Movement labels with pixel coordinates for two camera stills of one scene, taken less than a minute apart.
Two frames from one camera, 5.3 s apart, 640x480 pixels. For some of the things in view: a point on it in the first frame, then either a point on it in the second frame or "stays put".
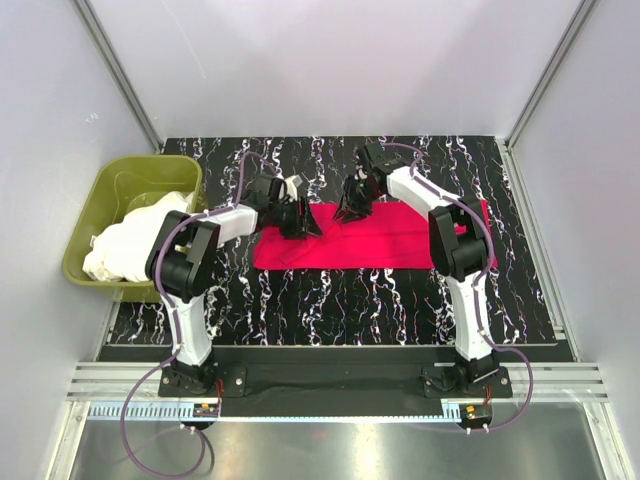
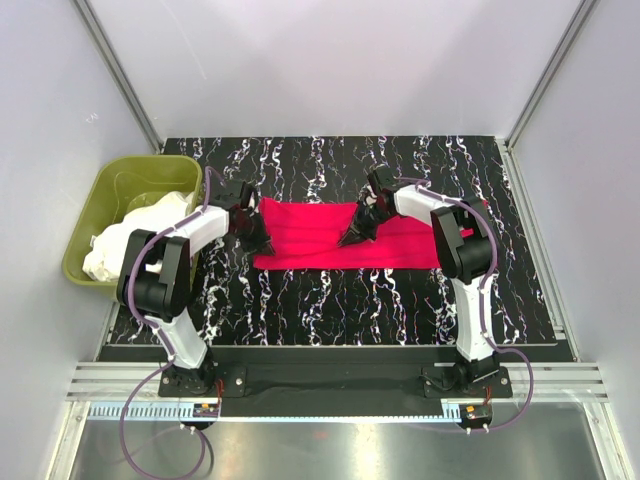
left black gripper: x=304 y=222 → x=261 y=245
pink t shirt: x=388 y=240 stays put
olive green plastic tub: x=118 y=184 stays put
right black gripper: x=349 y=207 → x=355 y=226
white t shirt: x=122 y=249 stays put
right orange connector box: x=475 y=416 stays put
